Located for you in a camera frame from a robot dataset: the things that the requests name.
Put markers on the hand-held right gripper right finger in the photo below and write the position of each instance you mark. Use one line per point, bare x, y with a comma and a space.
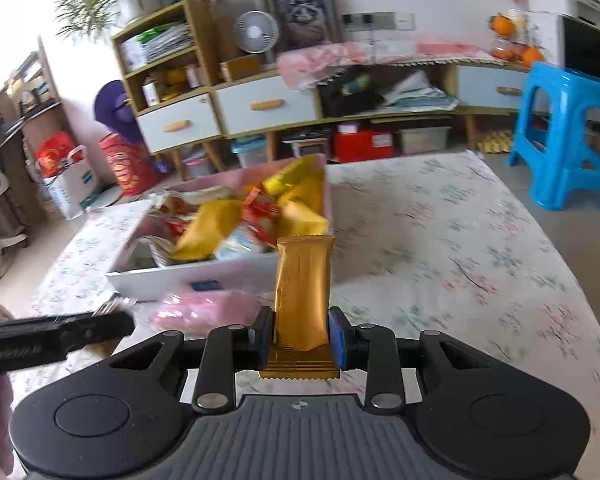
340, 340

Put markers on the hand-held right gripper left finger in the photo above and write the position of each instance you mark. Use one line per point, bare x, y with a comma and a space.
262, 335

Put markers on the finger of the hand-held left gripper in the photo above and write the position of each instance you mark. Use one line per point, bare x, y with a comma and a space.
100, 327

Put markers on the pink rice cracker packet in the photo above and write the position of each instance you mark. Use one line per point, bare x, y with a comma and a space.
205, 310

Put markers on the gold snack bar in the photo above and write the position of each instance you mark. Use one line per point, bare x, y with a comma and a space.
302, 285

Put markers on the pink white storage box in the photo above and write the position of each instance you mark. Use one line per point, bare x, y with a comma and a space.
240, 272

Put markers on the blue white snack packet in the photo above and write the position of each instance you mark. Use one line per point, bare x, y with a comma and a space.
245, 245

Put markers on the yellow biscuit packet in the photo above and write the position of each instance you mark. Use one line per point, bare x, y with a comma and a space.
207, 227

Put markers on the red snack packet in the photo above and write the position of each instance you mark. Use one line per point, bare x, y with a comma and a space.
257, 210

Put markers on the round white disc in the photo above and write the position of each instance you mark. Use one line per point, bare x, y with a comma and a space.
105, 200

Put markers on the yellow snack packet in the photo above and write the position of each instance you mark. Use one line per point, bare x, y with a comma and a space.
305, 210
292, 175

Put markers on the white shopping bag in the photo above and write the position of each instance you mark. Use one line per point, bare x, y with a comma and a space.
72, 187

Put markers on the red patterned bag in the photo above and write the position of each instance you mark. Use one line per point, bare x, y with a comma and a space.
130, 165

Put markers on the red gift bag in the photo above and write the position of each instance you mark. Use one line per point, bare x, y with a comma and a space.
55, 155

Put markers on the clear box blue lid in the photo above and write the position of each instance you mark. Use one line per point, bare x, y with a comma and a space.
250, 152

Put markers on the red storage box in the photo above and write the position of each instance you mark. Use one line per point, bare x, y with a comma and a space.
365, 145

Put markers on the dark shelf rack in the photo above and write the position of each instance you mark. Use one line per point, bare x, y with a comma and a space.
20, 135

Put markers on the clear plastic box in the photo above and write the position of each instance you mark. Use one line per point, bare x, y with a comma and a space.
425, 141

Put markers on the purple plush toy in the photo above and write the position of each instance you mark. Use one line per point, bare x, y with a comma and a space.
112, 110

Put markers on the black bag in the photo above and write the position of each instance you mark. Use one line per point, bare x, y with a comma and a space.
352, 97

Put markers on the low wooden cabinet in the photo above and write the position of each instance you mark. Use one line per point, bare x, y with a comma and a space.
460, 110

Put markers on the pile of papers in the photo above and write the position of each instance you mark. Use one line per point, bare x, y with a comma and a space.
420, 92

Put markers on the orange cardboard box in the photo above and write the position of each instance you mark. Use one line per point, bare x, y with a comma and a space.
240, 67

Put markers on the pink cloth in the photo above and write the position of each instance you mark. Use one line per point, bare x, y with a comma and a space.
360, 57

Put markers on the stack of papers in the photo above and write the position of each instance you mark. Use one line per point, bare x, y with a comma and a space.
165, 42

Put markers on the pale blue drawer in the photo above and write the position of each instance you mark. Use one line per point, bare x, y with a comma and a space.
495, 87

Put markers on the white desk fan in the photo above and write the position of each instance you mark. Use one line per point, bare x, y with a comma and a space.
257, 35

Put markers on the wooden shelf cabinet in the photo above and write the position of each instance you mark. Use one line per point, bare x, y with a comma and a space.
200, 40

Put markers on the blue plastic stool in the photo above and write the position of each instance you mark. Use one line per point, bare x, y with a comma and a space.
555, 110

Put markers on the framed cat picture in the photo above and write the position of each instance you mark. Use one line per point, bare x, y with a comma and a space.
302, 12

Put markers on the round mesh cover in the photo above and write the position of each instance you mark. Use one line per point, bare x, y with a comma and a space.
225, 10

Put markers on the orange fruit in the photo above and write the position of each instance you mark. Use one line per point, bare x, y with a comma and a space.
533, 57
502, 25

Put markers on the wall socket strip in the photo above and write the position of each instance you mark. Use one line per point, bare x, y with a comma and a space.
380, 20

